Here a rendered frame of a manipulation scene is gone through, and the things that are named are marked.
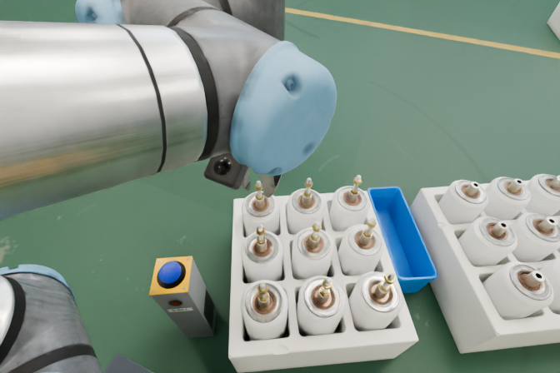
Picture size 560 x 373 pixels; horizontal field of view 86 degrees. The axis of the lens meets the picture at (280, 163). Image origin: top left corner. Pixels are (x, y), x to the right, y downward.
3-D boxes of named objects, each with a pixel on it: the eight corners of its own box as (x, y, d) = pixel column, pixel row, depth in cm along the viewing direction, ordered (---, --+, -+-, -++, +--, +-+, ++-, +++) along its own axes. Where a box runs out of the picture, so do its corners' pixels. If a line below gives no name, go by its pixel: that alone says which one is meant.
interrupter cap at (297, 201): (327, 201, 77) (327, 200, 76) (308, 220, 73) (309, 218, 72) (303, 186, 80) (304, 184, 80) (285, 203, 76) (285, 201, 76)
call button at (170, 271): (181, 285, 56) (178, 280, 54) (159, 286, 56) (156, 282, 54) (184, 264, 59) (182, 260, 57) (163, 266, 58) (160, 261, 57)
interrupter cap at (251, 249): (251, 230, 71) (250, 228, 70) (282, 236, 70) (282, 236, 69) (240, 260, 66) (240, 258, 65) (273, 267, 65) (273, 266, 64)
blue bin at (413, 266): (423, 295, 85) (440, 277, 76) (385, 297, 84) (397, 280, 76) (389, 206, 105) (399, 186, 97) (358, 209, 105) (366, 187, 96)
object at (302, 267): (326, 261, 84) (335, 228, 71) (324, 296, 78) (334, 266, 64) (292, 256, 85) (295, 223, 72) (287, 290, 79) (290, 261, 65)
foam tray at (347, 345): (394, 358, 74) (419, 340, 61) (237, 373, 72) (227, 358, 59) (355, 222, 101) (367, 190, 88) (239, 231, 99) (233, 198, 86)
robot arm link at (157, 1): (108, 27, 17) (256, -13, 22) (54, -18, 23) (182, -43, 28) (150, 131, 23) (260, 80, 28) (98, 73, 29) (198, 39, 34)
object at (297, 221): (324, 236, 90) (332, 200, 76) (304, 258, 85) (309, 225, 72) (300, 217, 94) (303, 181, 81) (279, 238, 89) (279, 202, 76)
